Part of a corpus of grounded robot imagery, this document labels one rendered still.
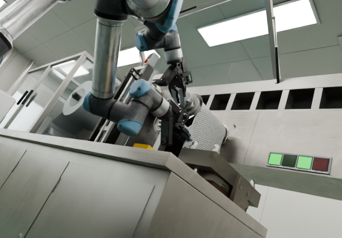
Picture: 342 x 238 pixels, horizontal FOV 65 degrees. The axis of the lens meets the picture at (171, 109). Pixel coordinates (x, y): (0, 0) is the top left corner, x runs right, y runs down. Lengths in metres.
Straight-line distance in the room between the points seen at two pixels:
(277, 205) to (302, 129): 2.55
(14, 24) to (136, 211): 0.72
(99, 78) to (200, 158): 0.44
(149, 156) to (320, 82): 0.98
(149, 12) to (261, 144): 0.87
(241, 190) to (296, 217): 2.63
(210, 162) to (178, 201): 0.25
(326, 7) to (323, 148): 1.65
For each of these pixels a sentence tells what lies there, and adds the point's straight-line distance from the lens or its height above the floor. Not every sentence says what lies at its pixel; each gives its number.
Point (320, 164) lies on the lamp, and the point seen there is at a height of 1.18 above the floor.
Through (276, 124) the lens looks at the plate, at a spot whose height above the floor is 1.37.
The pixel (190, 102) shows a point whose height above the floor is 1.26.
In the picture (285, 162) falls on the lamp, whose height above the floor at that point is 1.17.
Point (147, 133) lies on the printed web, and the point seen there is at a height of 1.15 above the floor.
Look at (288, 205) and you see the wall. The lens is 3.76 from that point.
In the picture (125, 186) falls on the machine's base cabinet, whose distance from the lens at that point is 0.79.
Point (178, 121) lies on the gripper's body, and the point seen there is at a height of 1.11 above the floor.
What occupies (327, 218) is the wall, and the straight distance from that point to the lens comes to 3.62.
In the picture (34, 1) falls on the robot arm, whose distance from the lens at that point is 1.10.
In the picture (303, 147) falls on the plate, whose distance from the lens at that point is 1.27.
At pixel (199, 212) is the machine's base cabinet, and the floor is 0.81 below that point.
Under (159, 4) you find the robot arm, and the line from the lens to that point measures 0.68.
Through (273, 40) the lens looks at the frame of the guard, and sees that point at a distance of 1.57.
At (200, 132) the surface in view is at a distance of 1.19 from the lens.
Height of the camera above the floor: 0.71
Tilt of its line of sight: 24 degrees up
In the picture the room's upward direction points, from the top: 25 degrees clockwise
